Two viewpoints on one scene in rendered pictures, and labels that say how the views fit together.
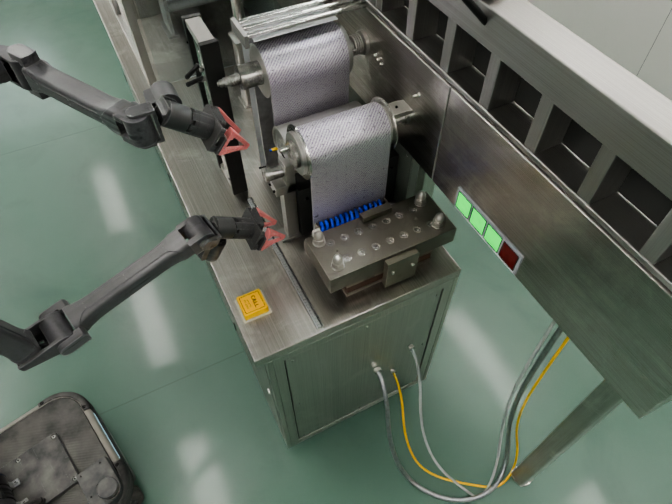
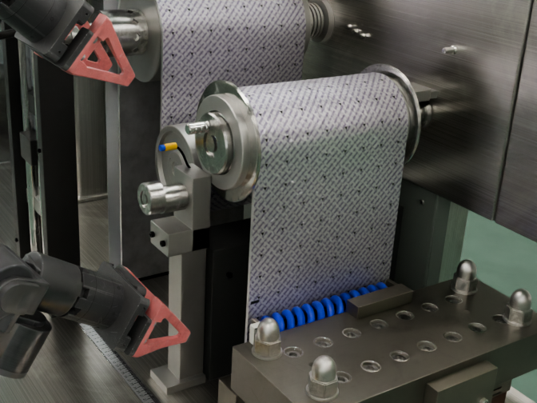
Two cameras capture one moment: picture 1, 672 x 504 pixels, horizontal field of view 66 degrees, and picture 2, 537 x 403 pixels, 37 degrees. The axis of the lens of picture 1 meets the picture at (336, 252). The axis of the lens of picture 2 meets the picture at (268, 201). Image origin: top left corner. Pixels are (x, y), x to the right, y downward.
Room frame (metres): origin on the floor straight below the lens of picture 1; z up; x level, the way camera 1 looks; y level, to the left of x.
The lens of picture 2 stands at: (0.08, 0.17, 1.56)
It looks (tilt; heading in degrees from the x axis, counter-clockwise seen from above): 22 degrees down; 352
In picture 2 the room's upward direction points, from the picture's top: 3 degrees clockwise
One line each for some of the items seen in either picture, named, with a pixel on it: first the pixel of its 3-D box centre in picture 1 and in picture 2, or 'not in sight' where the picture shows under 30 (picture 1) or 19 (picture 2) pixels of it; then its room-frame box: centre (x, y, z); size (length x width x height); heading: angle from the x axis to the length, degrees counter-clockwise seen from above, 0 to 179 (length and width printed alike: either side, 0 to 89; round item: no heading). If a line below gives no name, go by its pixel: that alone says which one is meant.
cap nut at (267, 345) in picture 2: (318, 237); (268, 335); (0.89, 0.05, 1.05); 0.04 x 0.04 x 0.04
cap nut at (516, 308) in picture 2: (439, 219); (519, 305); (0.95, -0.29, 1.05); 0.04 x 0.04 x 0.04
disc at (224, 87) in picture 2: (299, 152); (226, 141); (1.01, 0.09, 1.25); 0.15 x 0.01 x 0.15; 27
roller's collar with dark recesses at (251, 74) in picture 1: (249, 75); (118, 33); (1.23, 0.23, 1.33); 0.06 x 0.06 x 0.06; 27
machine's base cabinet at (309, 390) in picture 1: (237, 159); not in sight; (1.88, 0.47, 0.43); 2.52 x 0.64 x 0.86; 27
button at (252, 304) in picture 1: (252, 304); not in sight; (0.76, 0.23, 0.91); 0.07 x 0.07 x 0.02; 27
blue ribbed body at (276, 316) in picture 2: (352, 215); (329, 310); (0.99, -0.05, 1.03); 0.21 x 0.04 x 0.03; 117
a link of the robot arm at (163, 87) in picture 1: (155, 111); not in sight; (0.92, 0.39, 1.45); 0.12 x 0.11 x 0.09; 117
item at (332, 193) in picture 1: (350, 188); (326, 241); (1.01, -0.04, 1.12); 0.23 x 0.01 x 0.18; 117
